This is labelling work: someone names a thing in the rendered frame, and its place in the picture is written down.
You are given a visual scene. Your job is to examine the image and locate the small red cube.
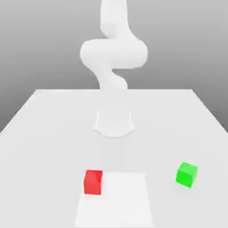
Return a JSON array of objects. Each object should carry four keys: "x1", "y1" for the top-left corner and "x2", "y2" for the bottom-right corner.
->
[{"x1": 83, "y1": 169, "x2": 103, "y2": 195}]

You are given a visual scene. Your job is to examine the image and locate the small green cube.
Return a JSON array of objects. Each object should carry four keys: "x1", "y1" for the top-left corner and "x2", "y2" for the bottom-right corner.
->
[{"x1": 175, "y1": 161, "x2": 199, "y2": 189}]

